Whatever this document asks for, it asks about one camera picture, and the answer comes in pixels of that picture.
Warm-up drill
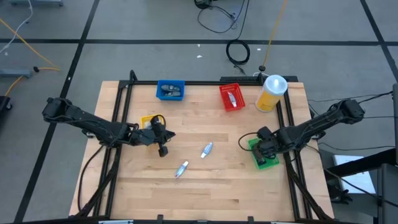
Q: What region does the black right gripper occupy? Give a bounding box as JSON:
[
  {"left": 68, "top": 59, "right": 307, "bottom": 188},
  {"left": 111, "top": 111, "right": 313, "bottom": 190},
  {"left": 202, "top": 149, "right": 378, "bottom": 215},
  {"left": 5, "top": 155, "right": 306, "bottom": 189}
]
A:
[{"left": 252, "top": 138, "right": 282, "bottom": 161}]

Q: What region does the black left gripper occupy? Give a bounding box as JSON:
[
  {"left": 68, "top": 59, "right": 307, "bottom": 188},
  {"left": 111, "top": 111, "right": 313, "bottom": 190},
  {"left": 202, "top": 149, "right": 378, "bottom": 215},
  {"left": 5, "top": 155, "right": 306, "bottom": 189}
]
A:
[{"left": 134, "top": 126, "right": 177, "bottom": 157}]

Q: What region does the black comb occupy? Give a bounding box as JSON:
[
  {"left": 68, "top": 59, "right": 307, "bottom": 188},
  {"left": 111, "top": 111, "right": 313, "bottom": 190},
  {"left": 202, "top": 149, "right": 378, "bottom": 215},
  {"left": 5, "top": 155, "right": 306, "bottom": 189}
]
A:
[{"left": 254, "top": 154, "right": 269, "bottom": 166}]

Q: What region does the yellow plastic basket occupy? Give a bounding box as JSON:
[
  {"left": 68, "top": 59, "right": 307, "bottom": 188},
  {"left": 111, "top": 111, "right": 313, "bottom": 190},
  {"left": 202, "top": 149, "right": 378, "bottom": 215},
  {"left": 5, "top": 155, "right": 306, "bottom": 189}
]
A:
[{"left": 139, "top": 113, "right": 165, "bottom": 130}]

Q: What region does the green plastic basket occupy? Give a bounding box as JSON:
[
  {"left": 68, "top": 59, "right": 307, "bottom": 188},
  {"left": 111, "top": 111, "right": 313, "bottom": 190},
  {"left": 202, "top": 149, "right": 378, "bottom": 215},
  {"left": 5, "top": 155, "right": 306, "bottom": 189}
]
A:
[{"left": 248, "top": 136, "right": 280, "bottom": 170}]

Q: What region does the white Crest toothpaste tube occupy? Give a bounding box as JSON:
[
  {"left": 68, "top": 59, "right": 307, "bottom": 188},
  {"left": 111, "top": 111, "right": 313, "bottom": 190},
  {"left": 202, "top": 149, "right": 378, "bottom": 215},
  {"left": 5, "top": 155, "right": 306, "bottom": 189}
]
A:
[{"left": 174, "top": 161, "right": 190, "bottom": 179}]

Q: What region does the blue plastic basket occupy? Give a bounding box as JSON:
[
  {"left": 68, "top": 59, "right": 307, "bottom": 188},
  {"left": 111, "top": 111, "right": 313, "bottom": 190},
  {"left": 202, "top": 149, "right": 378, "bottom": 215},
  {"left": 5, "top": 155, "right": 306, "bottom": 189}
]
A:
[{"left": 155, "top": 80, "right": 186, "bottom": 101}]

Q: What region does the white wipes canister yellow label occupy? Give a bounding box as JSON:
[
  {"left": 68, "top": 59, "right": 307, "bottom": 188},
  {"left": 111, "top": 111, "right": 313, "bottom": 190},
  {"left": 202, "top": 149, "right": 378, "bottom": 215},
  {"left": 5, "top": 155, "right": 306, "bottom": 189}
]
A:
[{"left": 254, "top": 74, "right": 289, "bottom": 113}]

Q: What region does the red plastic basket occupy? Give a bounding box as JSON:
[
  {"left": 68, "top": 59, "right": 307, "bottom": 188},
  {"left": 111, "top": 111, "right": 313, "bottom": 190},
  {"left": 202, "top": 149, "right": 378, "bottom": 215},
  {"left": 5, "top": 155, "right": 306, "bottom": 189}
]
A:
[{"left": 219, "top": 83, "right": 246, "bottom": 112}]

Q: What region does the white paper sheet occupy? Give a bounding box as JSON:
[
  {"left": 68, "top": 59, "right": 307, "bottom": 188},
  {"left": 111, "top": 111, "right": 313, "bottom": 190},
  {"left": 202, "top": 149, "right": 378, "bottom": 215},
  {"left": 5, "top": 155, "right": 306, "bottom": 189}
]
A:
[{"left": 332, "top": 154, "right": 377, "bottom": 194}]

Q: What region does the black side desk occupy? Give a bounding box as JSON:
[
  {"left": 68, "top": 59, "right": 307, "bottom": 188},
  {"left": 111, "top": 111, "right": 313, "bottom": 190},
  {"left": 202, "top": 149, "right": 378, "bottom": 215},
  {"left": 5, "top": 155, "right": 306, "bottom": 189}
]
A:
[{"left": 323, "top": 83, "right": 398, "bottom": 224}]

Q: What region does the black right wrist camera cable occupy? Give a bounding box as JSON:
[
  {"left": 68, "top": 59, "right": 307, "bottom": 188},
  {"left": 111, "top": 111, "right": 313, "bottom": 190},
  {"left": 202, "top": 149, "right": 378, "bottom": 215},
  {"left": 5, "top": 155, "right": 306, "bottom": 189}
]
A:
[{"left": 238, "top": 132, "right": 261, "bottom": 152}]

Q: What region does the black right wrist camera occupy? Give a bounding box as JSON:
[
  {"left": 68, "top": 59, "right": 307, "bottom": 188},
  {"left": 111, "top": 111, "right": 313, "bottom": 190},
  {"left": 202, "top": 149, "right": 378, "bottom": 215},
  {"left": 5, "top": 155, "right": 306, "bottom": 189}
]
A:
[{"left": 256, "top": 126, "right": 274, "bottom": 141}]

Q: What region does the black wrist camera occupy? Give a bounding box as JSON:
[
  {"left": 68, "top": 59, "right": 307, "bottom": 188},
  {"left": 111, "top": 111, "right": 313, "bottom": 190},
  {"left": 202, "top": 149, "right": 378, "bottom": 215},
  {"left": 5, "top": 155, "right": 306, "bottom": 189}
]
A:
[
  {"left": 150, "top": 114, "right": 166, "bottom": 133},
  {"left": 256, "top": 126, "right": 274, "bottom": 141}
]

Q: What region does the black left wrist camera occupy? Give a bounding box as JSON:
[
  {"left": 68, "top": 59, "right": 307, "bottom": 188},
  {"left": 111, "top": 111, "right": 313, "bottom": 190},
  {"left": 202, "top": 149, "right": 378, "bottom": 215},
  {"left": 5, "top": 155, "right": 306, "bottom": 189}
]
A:
[{"left": 150, "top": 114, "right": 166, "bottom": 133}]

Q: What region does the black table rig frame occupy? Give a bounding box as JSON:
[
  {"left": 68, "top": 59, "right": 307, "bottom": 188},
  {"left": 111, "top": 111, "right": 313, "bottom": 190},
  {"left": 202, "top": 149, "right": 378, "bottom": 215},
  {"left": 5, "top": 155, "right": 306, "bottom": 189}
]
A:
[{"left": 74, "top": 70, "right": 335, "bottom": 222}]

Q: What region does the black left arm base cable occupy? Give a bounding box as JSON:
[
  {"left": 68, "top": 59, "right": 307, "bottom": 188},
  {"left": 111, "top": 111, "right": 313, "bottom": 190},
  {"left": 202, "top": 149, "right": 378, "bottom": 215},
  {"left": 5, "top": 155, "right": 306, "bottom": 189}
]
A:
[{"left": 77, "top": 144, "right": 105, "bottom": 212}]

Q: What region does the black coiled floor cable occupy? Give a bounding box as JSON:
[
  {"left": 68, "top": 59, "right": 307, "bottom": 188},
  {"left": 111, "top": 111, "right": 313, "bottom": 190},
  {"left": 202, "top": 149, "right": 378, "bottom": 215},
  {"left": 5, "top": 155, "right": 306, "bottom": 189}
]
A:
[{"left": 226, "top": 39, "right": 251, "bottom": 75}]

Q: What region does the yellow hanging cable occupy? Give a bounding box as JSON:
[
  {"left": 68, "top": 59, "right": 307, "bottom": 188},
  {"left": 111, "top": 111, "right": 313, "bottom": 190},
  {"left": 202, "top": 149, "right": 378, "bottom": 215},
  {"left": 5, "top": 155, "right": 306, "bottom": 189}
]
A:
[{"left": 262, "top": 0, "right": 289, "bottom": 72}]

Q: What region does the black looped floor cable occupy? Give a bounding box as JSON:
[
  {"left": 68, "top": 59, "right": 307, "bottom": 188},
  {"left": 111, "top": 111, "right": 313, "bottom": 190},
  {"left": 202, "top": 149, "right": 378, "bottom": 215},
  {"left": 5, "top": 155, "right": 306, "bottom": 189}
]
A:
[{"left": 194, "top": 0, "right": 249, "bottom": 34}]

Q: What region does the yellow floor cable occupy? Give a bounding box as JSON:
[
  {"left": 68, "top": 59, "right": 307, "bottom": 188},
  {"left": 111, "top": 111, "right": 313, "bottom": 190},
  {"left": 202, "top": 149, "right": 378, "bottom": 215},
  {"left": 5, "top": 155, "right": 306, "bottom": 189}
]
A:
[{"left": 0, "top": 18, "right": 60, "bottom": 97}]

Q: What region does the white floor cable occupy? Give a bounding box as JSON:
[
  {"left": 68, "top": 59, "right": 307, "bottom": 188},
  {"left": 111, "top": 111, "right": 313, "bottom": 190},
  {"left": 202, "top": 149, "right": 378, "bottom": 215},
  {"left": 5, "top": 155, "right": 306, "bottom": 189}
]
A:
[{"left": 0, "top": 0, "right": 34, "bottom": 54}]

